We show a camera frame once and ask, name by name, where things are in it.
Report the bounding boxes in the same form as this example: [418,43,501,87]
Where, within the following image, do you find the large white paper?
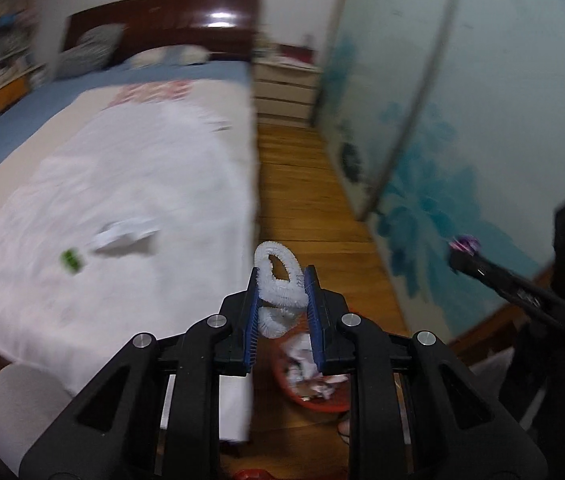
[88,218,161,256]

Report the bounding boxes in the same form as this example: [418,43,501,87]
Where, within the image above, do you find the purple wrapper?
[449,235,481,255]

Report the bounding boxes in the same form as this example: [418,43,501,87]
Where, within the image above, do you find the red plastic trash basket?
[272,324,349,414]

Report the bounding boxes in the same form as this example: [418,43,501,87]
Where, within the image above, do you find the red plastic stool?
[232,469,276,480]

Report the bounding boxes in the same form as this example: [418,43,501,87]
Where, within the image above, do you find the white cloth on bed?
[0,98,259,443]

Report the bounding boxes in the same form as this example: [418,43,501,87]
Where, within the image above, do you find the beige bedside drawer cabinet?
[252,60,321,128]

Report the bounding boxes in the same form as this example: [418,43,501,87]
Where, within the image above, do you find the cream patterned blanket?
[0,79,258,258]

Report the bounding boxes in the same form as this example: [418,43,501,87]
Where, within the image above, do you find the wooden bed with headboard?
[0,0,264,361]

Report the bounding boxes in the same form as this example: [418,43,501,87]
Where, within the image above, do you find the small green wrapper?
[60,248,84,274]

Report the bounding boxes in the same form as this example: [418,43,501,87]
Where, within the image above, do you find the grey trouser leg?
[0,364,72,476]

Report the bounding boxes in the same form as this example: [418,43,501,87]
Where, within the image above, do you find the glass sliding wardrobe doors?
[319,0,565,341]

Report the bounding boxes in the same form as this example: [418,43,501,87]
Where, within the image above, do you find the white and blue pillow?
[124,44,211,70]

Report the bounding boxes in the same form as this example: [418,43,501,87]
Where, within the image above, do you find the grey plaid pillow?
[56,23,125,79]

